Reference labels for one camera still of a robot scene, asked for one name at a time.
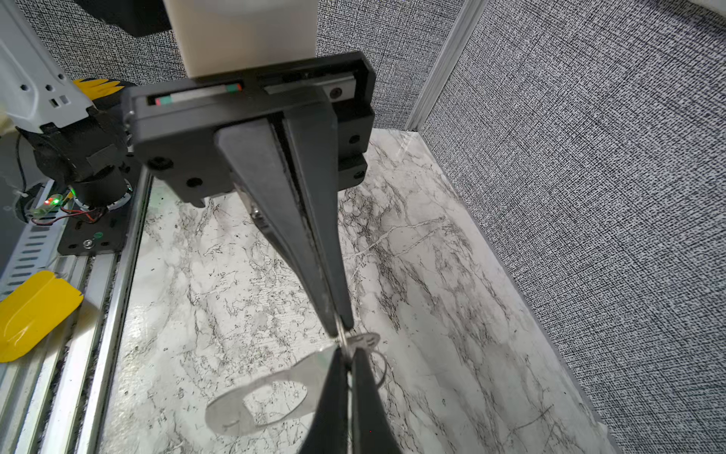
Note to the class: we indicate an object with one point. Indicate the aluminium corner frame post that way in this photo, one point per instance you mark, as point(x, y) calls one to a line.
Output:
point(460, 34)

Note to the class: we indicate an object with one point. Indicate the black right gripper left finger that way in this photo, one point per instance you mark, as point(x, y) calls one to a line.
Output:
point(329, 428)

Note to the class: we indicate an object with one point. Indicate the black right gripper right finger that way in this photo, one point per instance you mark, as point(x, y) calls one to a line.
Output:
point(371, 432)

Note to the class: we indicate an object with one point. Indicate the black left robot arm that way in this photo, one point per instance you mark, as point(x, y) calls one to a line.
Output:
point(258, 112)

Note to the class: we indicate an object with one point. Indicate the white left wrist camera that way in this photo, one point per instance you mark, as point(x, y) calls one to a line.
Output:
point(216, 37)

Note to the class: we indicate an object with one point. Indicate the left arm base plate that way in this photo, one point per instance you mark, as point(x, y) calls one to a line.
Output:
point(93, 232)

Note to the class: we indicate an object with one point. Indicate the yellow plastic scoop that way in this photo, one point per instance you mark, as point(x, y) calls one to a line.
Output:
point(33, 310)

